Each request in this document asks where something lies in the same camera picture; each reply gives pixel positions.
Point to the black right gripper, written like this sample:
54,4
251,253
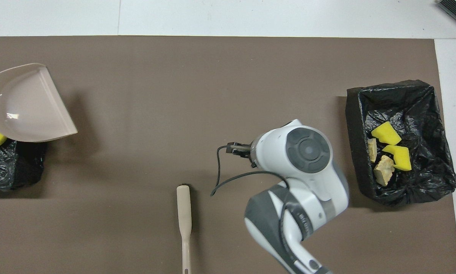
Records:
247,151

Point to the beige hand brush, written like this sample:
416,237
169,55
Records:
184,213

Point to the pale crumbly bread chunk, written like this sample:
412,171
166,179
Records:
384,171

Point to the green and yellow sponge piece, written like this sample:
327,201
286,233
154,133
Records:
386,133

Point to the large yellow sponge piece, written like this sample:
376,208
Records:
401,158

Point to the beige plastic dustpan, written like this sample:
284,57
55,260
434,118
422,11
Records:
26,106

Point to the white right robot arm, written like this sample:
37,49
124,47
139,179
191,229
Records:
308,152

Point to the black bag lined bin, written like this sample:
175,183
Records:
18,167
422,114

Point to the brown table mat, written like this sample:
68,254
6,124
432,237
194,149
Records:
174,95

